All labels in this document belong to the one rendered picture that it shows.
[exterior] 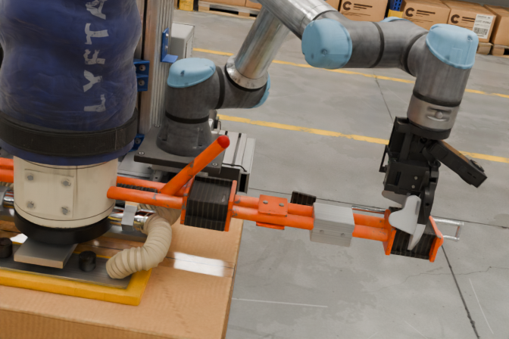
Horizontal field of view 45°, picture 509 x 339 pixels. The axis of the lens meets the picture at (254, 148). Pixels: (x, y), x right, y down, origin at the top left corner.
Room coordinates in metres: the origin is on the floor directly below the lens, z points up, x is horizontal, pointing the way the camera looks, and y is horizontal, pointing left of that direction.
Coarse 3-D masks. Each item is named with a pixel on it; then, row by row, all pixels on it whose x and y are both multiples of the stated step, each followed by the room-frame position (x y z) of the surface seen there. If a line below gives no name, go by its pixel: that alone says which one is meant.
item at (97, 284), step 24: (0, 240) 0.83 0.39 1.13; (0, 264) 0.80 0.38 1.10; (24, 264) 0.81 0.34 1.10; (72, 264) 0.83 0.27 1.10; (96, 264) 0.84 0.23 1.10; (48, 288) 0.78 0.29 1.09; (72, 288) 0.78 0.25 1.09; (96, 288) 0.78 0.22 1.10; (120, 288) 0.79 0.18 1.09; (144, 288) 0.82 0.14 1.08
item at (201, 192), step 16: (208, 176) 0.97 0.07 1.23; (192, 192) 0.92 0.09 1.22; (208, 192) 0.93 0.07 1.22; (224, 192) 0.94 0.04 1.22; (192, 208) 0.88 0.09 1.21; (208, 208) 0.88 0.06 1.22; (224, 208) 0.88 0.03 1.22; (192, 224) 0.88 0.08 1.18; (208, 224) 0.88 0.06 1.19; (224, 224) 0.88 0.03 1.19
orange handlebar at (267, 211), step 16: (0, 160) 0.94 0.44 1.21; (0, 176) 0.90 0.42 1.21; (112, 192) 0.90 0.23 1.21; (128, 192) 0.90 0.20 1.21; (144, 192) 0.90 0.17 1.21; (176, 192) 0.94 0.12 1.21; (176, 208) 0.90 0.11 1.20; (240, 208) 0.90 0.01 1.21; (256, 208) 0.94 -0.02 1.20; (272, 208) 0.91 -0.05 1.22; (288, 208) 0.94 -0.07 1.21; (304, 208) 0.94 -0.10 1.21; (256, 224) 0.90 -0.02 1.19; (272, 224) 0.90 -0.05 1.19; (288, 224) 0.90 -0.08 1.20; (304, 224) 0.90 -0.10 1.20; (368, 224) 0.93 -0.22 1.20; (384, 224) 0.94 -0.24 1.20; (384, 240) 0.90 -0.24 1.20
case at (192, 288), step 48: (96, 240) 0.95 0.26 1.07; (192, 240) 1.00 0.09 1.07; (240, 240) 1.09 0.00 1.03; (0, 288) 0.77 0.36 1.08; (192, 288) 0.85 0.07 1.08; (0, 336) 0.73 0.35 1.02; (48, 336) 0.73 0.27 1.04; (96, 336) 0.73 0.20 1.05; (144, 336) 0.73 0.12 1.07; (192, 336) 0.73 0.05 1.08
